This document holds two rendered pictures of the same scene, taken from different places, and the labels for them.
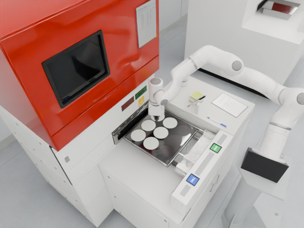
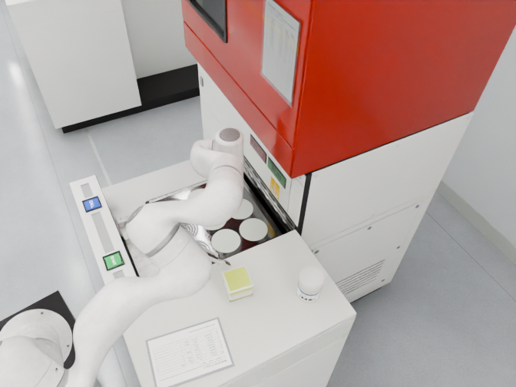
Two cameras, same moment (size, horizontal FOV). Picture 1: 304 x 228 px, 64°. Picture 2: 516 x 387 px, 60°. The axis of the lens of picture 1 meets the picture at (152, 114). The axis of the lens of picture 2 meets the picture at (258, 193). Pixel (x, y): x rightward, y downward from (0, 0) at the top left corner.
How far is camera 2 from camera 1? 177 cm
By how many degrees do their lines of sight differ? 67
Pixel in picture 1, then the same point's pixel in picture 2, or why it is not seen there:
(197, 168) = (103, 217)
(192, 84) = (299, 312)
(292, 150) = not seen: outside the picture
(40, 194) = not seen: hidden behind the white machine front
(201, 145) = (150, 268)
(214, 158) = (99, 249)
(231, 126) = not seen: hidden behind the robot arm
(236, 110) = (163, 355)
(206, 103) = (222, 308)
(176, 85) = (196, 153)
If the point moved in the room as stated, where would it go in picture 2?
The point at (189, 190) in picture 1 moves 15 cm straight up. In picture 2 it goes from (82, 194) to (71, 164)
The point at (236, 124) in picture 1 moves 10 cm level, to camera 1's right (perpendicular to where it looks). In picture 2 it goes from (132, 329) to (111, 362)
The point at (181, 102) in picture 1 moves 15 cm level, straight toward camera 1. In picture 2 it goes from (249, 262) to (211, 240)
